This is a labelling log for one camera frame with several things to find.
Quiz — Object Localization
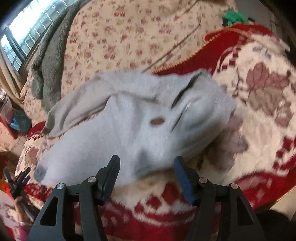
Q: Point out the light grey fleece pants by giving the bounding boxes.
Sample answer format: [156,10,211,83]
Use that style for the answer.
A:
[34,70,236,185]

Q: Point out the magenta sleeve forearm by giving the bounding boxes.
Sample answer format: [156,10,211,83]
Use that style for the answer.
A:
[18,221,33,241]

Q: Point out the person's left hand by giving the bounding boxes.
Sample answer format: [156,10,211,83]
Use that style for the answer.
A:
[14,196,33,226]

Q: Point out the blue bag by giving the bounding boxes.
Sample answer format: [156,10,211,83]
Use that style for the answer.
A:
[10,109,32,135]

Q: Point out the red white floral blanket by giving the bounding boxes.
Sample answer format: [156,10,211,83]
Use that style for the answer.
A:
[15,23,295,240]

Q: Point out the beige curtain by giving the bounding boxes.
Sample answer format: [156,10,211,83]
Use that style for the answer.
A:
[0,46,26,105]

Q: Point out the grey fleece blanket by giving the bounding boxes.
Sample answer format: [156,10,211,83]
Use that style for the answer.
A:
[31,1,89,112]

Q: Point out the window with metal bars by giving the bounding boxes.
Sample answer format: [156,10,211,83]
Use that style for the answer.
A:
[1,0,75,71]

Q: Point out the cream floral bed sheet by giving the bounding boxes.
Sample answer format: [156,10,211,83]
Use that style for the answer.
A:
[23,1,236,123]

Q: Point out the green cloth item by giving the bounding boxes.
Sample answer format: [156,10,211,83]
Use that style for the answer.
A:
[222,10,249,27]

